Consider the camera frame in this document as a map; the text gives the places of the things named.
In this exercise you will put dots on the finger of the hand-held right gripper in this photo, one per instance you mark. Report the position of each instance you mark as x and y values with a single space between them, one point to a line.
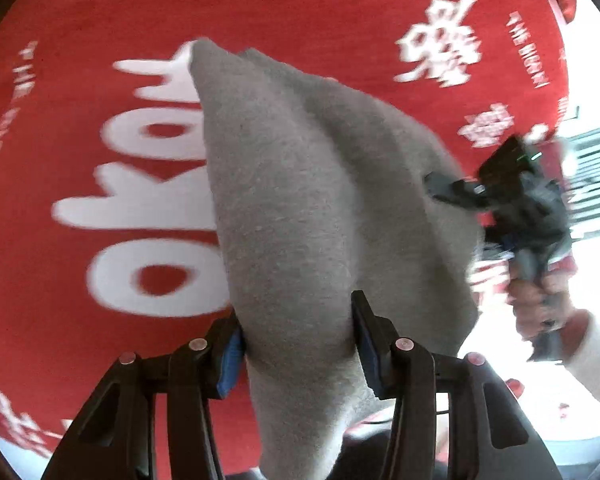
452 190

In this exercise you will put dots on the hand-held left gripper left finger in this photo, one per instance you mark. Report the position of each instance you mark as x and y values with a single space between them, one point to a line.
230 367

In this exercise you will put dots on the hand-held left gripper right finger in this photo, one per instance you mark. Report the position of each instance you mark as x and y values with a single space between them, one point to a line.
369 360

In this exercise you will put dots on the grey sock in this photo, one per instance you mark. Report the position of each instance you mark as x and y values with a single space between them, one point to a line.
300 220

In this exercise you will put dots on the person's right hand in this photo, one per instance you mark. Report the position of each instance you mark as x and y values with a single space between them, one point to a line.
540 305

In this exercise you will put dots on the red printed blanket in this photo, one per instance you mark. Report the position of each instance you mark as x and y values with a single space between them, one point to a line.
105 110

